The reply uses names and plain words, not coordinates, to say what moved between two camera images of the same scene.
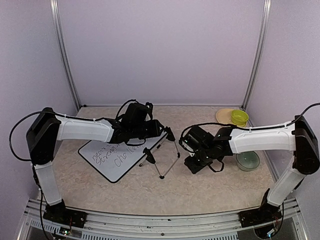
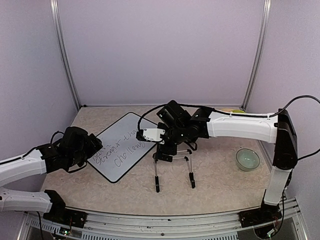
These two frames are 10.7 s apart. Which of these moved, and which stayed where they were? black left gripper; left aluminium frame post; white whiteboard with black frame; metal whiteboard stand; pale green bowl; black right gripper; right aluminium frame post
Moved: black left gripper; metal whiteboard stand; black right gripper
Stayed: pale green bowl; left aluminium frame post; white whiteboard with black frame; right aluminium frame post
